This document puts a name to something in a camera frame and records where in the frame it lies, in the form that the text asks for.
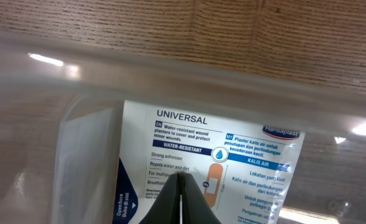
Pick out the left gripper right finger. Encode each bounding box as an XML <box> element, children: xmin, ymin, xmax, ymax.
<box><xmin>179</xmin><ymin>172</ymin><xmax>221</xmax><ymax>224</ymax></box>

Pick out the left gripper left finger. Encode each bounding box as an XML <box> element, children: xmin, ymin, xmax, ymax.
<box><xmin>140</xmin><ymin>173</ymin><xmax>180</xmax><ymax>224</ymax></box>

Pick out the white Hansaplast plaster box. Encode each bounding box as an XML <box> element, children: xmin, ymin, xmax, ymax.
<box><xmin>112</xmin><ymin>101</ymin><xmax>305</xmax><ymax>223</ymax></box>

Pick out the clear plastic container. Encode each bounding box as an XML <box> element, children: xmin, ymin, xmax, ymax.
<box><xmin>0</xmin><ymin>32</ymin><xmax>366</xmax><ymax>223</ymax></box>

